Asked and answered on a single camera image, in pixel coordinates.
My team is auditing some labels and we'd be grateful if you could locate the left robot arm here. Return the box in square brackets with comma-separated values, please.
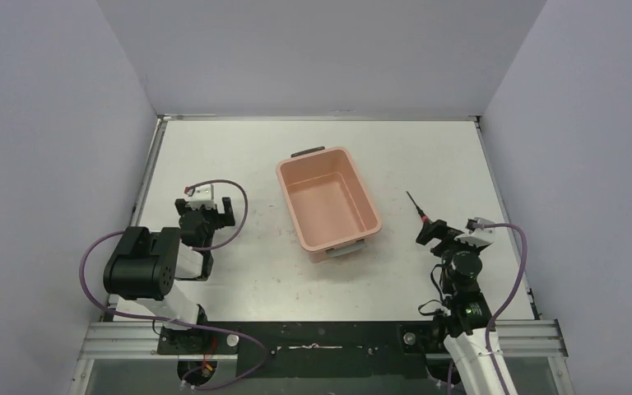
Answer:
[103, 197, 236, 355]

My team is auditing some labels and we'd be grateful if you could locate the black red screwdriver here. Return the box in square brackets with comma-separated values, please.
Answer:
[406, 191, 429, 223]

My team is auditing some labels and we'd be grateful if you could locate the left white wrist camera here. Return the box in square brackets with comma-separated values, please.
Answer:
[184, 184, 216, 210]

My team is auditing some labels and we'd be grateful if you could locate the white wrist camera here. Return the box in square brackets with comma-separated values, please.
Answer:
[184, 184, 216, 210]
[454, 217, 495, 248]

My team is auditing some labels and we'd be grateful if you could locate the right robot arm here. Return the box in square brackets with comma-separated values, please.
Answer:
[416, 215, 518, 394]

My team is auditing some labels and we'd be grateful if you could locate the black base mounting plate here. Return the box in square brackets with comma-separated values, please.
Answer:
[162, 322, 451, 383]

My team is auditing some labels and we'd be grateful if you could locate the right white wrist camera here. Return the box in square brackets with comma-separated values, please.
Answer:
[454, 217, 495, 248]

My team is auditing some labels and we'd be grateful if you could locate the aluminium frame rail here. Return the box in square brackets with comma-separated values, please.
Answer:
[79, 320, 568, 360]

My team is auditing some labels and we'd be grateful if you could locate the pink plastic bin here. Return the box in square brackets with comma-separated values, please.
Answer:
[276, 146, 383, 263]

